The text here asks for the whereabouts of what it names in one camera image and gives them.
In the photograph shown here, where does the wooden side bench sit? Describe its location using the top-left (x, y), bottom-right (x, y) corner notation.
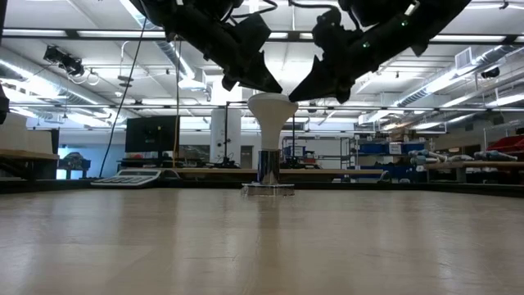
top-left (0, 148), bottom-right (61, 181)

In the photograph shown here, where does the white reflector lightbulb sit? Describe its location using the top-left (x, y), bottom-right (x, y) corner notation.
top-left (246, 92), bottom-right (300, 152)

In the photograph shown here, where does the red storage bin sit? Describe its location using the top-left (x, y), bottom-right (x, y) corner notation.
top-left (486, 134), bottom-right (524, 155)

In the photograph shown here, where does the white building pillar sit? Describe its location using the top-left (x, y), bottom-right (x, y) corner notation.
top-left (210, 108), bottom-right (242, 164)

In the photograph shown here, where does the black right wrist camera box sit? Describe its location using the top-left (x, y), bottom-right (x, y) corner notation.
top-left (312, 7), bottom-right (343, 40)

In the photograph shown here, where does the black aluminium table frame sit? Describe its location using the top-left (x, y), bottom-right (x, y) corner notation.
top-left (0, 176), bottom-right (524, 198)

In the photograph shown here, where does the grey desk calculator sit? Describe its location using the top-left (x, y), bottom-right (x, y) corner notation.
top-left (89, 168), bottom-right (165, 189)

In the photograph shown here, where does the black vertical post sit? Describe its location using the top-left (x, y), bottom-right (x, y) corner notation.
top-left (0, 0), bottom-right (12, 126)

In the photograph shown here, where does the white cardboard box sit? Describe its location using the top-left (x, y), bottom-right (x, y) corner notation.
top-left (0, 113), bottom-right (28, 152)
top-left (26, 129), bottom-right (54, 154)

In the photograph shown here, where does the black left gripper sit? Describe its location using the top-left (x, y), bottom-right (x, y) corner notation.
top-left (175, 17), bottom-right (284, 95)

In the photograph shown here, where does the black overhead light bar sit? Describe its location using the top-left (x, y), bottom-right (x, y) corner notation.
top-left (0, 27), bottom-right (524, 44)

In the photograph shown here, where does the black ceiling mounted camera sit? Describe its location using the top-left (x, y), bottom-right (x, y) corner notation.
top-left (43, 44), bottom-right (85, 77)

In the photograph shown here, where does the blue storage bin shelf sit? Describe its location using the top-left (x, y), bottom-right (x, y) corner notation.
top-left (356, 140), bottom-right (427, 182)

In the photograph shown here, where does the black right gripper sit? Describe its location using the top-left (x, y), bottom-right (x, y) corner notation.
top-left (287, 16), bottom-right (429, 105)

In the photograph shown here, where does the wooden workbench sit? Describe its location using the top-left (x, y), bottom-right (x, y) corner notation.
top-left (423, 161), bottom-right (524, 184)

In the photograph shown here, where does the black right camera cable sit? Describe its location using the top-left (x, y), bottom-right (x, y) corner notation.
top-left (287, 0), bottom-right (343, 13)

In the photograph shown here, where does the black computer monitor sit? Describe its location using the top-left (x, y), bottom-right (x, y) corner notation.
top-left (124, 115), bottom-right (181, 153)

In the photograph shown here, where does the black tubular stand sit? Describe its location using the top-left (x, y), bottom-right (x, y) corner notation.
top-left (224, 99), bottom-right (296, 166)

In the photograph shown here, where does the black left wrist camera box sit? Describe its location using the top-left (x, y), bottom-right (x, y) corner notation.
top-left (228, 14), bottom-right (272, 55)

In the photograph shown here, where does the chrome lamp socket base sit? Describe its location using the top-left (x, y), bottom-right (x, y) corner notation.
top-left (241, 149), bottom-right (296, 197)

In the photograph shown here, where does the black hanging cable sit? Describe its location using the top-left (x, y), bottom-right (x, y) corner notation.
top-left (97, 16), bottom-right (148, 179)

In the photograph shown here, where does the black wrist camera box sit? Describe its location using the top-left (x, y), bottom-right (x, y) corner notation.
top-left (312, 7), bottom-right (343, 40)
top-left (228, 14), bottom-right (272, 55)

